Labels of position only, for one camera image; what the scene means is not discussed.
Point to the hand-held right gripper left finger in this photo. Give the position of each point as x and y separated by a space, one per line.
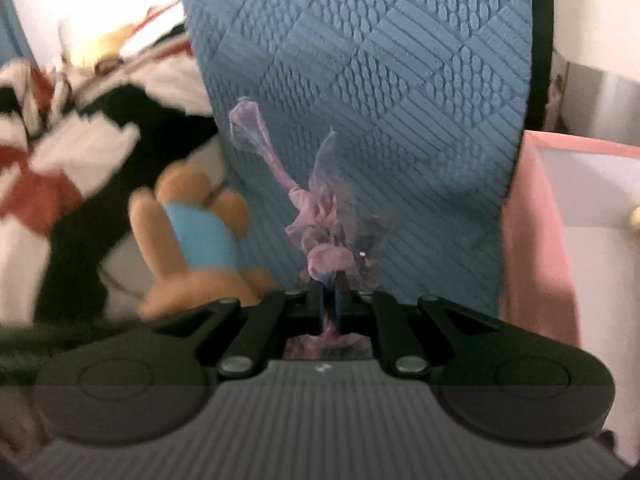
315 305

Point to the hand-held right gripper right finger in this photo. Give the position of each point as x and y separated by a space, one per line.
340 305

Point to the purple fabric flower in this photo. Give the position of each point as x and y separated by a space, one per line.
320 255

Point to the pink box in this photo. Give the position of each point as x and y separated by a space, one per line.
565 240

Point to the brown bear plush blue shirt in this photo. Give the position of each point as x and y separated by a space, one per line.
200 240

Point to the blue quilted cushion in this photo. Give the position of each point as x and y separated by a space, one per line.
375 85

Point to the black white red blanket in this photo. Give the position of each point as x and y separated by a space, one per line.
90 160

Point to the yellow plush toy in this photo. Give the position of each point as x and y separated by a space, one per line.
102 47

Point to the black frame post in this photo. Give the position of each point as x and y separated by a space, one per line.
540 45

